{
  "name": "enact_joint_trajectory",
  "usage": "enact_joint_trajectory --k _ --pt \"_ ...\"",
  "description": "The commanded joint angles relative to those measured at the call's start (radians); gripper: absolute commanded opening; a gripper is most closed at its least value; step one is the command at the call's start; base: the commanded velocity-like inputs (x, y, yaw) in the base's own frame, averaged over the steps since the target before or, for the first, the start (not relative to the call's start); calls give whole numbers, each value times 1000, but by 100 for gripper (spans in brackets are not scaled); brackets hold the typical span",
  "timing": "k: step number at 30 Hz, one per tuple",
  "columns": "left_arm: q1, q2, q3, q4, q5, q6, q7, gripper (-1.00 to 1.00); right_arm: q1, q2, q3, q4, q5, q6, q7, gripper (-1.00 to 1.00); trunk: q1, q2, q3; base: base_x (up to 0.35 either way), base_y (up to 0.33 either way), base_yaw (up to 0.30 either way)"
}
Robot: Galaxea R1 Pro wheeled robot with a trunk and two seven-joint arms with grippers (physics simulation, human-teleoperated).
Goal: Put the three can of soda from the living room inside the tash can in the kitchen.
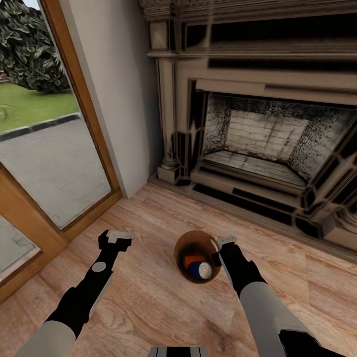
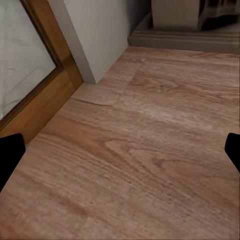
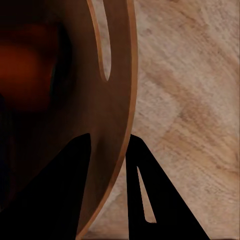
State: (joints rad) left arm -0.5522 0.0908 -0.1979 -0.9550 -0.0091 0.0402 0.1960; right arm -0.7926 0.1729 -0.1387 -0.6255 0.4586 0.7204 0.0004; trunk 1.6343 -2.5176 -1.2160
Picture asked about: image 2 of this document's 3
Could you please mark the door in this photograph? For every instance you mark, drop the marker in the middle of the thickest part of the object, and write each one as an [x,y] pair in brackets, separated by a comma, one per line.
[38,73]

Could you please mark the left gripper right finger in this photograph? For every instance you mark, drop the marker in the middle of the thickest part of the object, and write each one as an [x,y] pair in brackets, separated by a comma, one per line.
[232,148]

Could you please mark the wood fireplace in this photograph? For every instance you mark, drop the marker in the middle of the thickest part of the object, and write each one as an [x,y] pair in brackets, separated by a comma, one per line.
[190,25]

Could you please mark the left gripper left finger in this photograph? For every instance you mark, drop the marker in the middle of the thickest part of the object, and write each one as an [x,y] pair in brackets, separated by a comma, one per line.
[12,149]

